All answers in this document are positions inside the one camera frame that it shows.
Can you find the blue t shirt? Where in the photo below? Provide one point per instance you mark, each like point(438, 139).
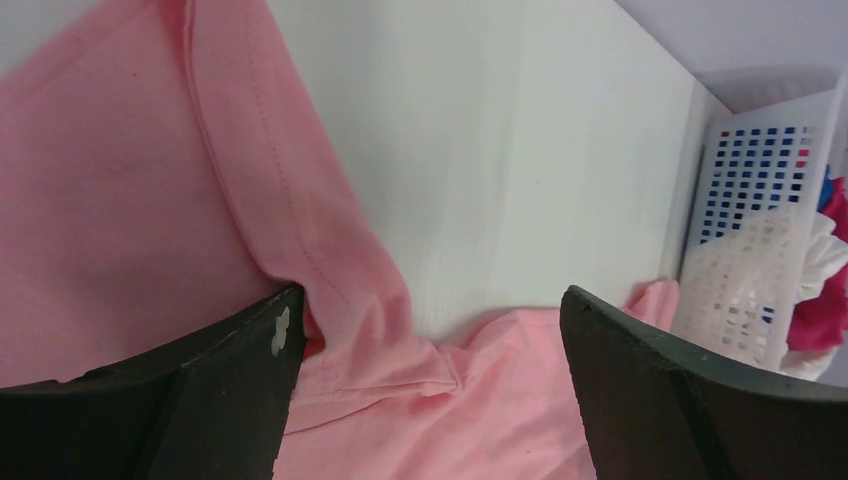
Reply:
point(749, 170)

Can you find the white t shirt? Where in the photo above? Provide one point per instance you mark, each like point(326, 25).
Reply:
point(825, 255)

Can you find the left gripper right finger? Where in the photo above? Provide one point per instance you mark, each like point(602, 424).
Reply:
point(655, 406)

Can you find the pink t shirt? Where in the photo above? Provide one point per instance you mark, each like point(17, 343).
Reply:
point(433, 174)

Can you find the white plastic basket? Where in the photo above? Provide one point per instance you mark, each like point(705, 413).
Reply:
point(738, 291)

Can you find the magenta t shirt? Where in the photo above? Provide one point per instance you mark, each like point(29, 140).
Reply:
point(818, 324)

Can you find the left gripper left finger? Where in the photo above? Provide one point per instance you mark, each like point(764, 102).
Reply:
point(211, 405)

